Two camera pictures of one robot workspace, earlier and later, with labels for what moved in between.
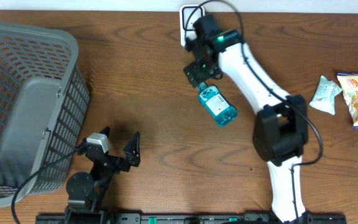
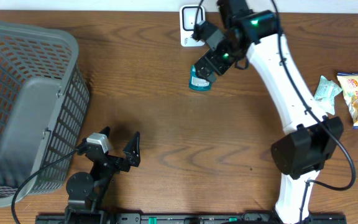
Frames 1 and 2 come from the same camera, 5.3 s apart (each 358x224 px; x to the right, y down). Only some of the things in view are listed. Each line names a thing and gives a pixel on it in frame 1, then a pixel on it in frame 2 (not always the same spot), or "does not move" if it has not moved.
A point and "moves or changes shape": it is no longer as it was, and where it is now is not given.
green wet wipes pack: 324,99 does not move
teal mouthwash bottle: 223,111 moves or changes shape
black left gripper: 124,165 does not move
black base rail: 202,218 does not move
